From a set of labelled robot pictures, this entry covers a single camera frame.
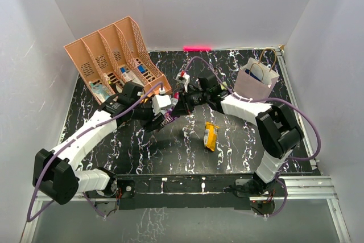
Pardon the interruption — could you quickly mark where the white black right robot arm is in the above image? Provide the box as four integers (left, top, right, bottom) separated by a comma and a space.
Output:
171, 72, 304, 196

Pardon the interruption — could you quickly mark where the red snack packet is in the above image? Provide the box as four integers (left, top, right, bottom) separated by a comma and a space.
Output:
172, 92, 179, 101

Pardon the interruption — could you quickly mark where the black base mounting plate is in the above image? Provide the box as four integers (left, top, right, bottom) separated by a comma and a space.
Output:
85, 173, 288, 211

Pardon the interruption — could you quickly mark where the light blue Himalaya snack packet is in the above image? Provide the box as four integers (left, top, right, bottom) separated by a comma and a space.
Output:
171, 98, 178, 108

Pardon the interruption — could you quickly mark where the pink red marker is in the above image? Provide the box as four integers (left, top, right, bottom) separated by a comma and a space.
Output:
183, 46, 212, 52

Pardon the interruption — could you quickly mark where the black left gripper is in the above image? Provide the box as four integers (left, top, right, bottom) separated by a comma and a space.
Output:
131, 96, 164, 131

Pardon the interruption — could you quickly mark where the peach plastic desk organizer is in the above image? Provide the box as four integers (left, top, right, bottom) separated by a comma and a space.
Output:
64, 16, 172, 101

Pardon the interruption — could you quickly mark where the purple brown M&M's packet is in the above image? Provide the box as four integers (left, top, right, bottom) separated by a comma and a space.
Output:
160, 107, 179, 127

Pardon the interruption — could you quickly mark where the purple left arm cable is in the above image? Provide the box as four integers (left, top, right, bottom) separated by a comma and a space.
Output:
26, 82, 167, 223

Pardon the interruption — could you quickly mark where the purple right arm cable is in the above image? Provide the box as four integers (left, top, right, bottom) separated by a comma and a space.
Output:
186, 56, 324, 218

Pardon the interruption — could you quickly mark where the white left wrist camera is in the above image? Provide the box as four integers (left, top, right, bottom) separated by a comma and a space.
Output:
152, 88, 172, 114

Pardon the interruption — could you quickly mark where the green snack packet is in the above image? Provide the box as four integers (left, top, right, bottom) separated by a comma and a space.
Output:
220, 82, 228, 90

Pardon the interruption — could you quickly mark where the blue Burts chips bag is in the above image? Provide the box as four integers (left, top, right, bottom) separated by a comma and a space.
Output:
244, 68, 264, 82

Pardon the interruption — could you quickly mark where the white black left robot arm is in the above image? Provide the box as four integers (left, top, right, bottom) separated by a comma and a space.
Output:
32, 81, 172, 205

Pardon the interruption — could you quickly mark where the yellow snack bar packet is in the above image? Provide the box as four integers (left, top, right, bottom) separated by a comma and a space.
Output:
203, 122, 220, 152

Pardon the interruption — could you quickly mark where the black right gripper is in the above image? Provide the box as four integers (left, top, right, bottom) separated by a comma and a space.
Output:
171, 86, 210, 116

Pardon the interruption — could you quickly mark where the blue correction tape blister pack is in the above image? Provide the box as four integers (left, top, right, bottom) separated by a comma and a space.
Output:
88, 80, 114, 105

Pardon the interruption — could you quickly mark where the aluminium frame rail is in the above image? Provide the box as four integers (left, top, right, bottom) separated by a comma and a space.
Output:
19, 46, 350, 243

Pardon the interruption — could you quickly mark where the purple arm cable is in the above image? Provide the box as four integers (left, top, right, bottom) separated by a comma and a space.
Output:
26, 82, 167, 223
186, 56, 324, 218

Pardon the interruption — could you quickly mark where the blue eraser block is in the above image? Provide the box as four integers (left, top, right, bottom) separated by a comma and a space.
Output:
138, 65, 146, 73

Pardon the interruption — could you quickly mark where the white printed paper packet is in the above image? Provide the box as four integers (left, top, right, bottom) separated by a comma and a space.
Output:
120, 67, 143, 86

